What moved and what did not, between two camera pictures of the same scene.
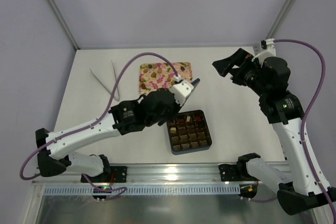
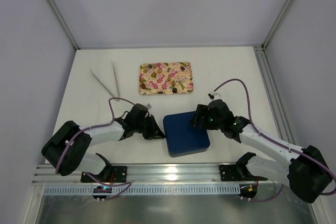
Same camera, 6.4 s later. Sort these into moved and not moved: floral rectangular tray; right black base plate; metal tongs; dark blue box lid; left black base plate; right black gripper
Moved: dark blue box lid; right black gripper
Not moved: left black base plate; right black base plate; floral rectangular tray; metal tongs
